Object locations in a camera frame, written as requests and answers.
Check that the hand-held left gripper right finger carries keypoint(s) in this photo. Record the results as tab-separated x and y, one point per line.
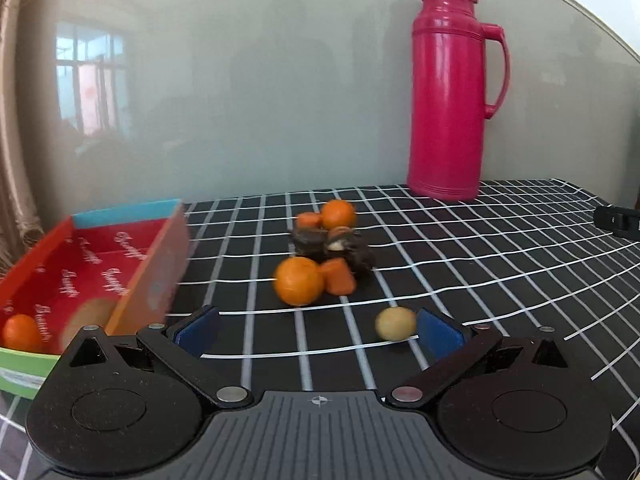
440	337

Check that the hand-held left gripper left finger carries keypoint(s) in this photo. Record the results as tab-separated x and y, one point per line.
197	331

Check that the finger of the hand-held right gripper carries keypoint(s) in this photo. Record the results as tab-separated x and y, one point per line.
617	220

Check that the round yellow longan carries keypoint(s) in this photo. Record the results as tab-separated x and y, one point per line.
395	323

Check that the red cardboard box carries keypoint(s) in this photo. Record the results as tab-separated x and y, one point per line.
150	265

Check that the large orange tangerine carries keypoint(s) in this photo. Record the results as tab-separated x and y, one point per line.
298	281

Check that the small orange tangerine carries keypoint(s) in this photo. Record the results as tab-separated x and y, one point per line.
338	214
21	333

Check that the black white checked tablecloth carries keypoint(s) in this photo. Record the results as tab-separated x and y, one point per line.
500	260

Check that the brown kiwi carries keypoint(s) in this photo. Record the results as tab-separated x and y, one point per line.
91	317

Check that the orange carrot piece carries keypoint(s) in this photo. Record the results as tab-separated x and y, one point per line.
340	276
310	220

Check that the pink thermos jug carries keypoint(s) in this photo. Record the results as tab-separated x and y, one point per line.
445	100

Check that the beige curtain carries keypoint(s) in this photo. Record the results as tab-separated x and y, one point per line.
15	160

